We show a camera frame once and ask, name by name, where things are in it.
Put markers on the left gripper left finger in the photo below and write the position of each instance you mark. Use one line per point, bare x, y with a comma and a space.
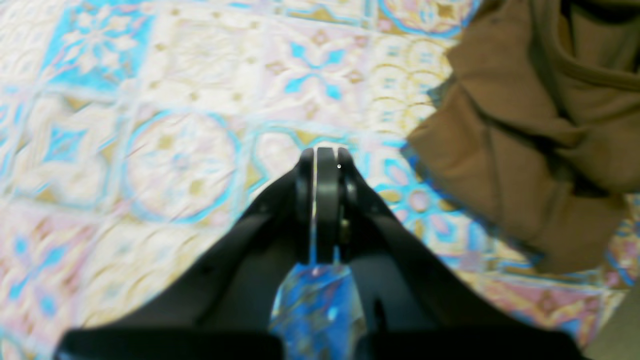
220, 308

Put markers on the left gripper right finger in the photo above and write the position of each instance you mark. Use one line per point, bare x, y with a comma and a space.
414, 307

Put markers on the brown t-shirt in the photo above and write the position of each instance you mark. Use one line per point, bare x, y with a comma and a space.
538, 129

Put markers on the patterned tablecloth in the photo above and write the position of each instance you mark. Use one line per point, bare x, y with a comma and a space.
135, 132

